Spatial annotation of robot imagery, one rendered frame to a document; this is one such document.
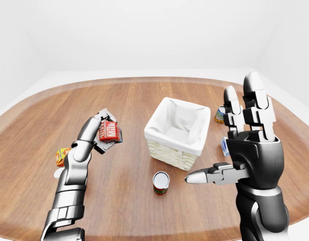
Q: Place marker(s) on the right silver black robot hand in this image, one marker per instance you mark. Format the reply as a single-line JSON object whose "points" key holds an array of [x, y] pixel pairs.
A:
{"points": [[257, 160]]}

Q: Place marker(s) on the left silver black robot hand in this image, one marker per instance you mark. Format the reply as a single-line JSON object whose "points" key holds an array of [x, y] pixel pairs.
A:
{"points": [[88, 130]]}

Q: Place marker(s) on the red milk carton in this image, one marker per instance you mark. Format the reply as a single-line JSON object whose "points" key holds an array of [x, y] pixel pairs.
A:
{"points": [[109, 131]]}

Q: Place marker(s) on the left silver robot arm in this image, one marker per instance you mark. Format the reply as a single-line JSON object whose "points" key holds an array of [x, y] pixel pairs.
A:
{"points": [[70, 183]]}

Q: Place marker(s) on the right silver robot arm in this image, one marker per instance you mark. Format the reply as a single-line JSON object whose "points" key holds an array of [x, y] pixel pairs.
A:
{"points": [[262, 216]]}

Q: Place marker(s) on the wicker basket with white liner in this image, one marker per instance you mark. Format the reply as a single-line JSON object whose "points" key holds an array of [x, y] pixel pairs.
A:
{"points": [[174, 140]]}

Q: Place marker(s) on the blue white carton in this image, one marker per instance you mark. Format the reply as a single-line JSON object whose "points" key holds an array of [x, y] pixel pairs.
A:
{"points": [[224, 146]]}

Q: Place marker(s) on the orange juice carton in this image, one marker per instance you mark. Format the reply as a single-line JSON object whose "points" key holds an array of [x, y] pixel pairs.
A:
{"points": [[61, 157]]}

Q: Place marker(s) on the white round object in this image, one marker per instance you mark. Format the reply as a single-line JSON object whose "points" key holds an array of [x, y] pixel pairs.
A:
{"points": [[58, 173]]}

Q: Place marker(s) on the yellow blue food tin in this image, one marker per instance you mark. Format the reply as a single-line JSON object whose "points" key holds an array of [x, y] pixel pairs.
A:
{"points": [[219, 115]]}

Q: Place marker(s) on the red green food tin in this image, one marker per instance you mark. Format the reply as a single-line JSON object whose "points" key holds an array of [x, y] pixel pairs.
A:
{"points": [[160, 183]]}

